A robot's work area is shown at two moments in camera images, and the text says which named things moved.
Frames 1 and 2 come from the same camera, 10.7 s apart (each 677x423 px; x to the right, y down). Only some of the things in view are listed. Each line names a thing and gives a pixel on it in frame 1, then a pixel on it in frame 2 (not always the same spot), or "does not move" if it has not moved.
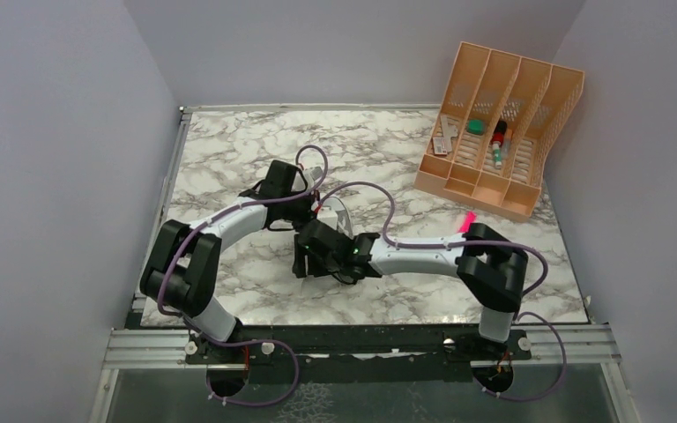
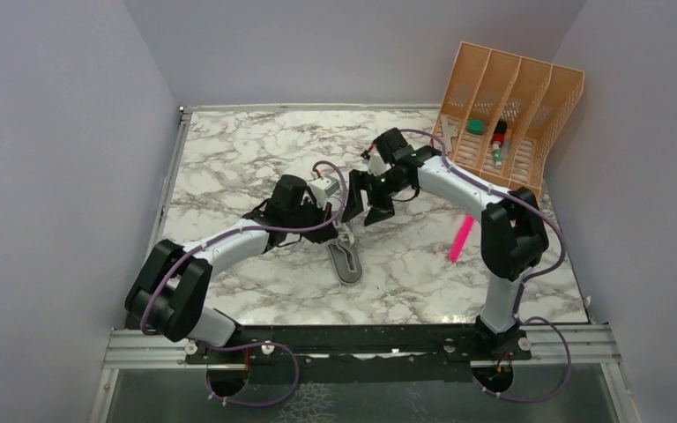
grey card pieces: x=442 y=145 does not move
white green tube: x=497 y=155 does not move
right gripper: x=299 y=267 → x=380 y=210
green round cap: x=475 y=127 does not move
